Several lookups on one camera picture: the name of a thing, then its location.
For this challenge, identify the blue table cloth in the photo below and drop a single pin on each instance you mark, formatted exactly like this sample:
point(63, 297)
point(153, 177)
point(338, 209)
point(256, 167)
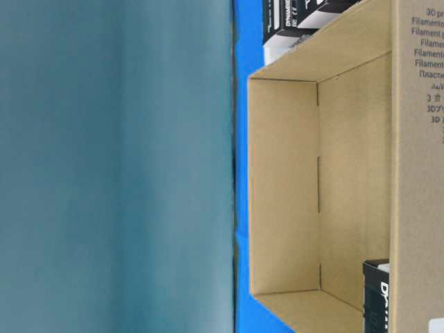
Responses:
point(247, 57)

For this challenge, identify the white plastic tray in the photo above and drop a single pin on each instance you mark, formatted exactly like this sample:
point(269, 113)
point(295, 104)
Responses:
point(274, 52)

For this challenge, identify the open brown cardboard box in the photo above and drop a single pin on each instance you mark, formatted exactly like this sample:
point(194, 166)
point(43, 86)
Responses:
point(345, 164)

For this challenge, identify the black box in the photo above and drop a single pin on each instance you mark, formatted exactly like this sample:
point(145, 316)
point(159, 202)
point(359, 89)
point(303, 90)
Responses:
point(376, 296)

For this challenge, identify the black box tray bottom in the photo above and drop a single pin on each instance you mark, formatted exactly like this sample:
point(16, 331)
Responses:
point(289, 22)

